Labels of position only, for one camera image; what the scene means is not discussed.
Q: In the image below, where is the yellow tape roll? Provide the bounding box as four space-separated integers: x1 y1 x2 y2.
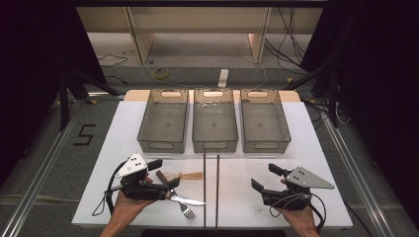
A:
153 67 170 80

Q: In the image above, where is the wooden-handled metal knife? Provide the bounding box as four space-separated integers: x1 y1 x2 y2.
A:
167 193 207 206

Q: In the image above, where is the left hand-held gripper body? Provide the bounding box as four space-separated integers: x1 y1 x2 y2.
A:
113 152 171 201

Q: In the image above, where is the aluminium floor rail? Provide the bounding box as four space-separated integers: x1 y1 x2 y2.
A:
320 115 396 237
0 100 83 237

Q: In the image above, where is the person's left hand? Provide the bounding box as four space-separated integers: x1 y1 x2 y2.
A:
111 192 156 219

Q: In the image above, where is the person's right hand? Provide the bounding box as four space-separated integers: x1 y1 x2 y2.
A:
274 204 319 230

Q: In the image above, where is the black floor cable bundle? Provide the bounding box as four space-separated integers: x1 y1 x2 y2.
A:
264 6 309 76

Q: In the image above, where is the translucent grey plastic bin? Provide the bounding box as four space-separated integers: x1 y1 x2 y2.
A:
240 88 293 154
192 88 239 154
136 88 190 154

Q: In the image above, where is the dark chopstick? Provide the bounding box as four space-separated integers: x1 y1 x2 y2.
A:
214 153 220 231
202 152 208 230

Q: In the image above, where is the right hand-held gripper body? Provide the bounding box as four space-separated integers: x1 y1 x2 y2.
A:
261 165 336 212

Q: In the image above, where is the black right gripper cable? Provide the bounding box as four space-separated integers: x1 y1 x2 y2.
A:
308 193 328 233

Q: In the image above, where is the light wooden spoon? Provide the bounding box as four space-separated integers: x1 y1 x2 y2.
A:
162 171 204 182

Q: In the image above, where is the thin black floor cable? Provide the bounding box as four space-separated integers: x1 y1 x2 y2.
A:
97 53 128 68

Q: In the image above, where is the white power strip cable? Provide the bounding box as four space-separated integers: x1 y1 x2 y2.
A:
226 53 269 91

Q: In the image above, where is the white shelf unit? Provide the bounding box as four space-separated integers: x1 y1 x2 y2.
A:
76 6 324 65

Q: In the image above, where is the black metal stand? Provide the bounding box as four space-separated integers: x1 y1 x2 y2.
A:
286 62 341 128
57 70 121 131

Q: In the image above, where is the white power strip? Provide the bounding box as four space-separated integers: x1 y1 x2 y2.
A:
217 68 229 89

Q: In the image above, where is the grey right gripper cable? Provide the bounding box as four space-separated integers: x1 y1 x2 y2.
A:
269 193 299 218

